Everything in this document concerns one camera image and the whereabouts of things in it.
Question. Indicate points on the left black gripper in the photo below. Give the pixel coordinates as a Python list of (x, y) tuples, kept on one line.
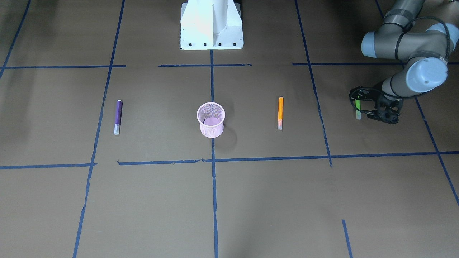
[(375, 100)]

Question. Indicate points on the green marker pen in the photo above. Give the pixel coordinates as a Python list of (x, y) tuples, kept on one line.
[(358, 112)]

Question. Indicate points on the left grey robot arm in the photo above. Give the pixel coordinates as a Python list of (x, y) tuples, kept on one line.
[(426, 55)]

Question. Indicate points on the orange marker pen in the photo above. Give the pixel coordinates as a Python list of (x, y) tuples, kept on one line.
[(280, 113)]

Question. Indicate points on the pink mesh pen holder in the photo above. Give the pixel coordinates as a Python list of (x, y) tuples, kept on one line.
[(211, 118)]

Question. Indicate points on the purple marker pen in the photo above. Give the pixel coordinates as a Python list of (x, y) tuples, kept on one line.
[(118, 117)]

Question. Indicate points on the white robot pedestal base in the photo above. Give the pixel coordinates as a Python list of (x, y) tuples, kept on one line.
[(211, 24)]

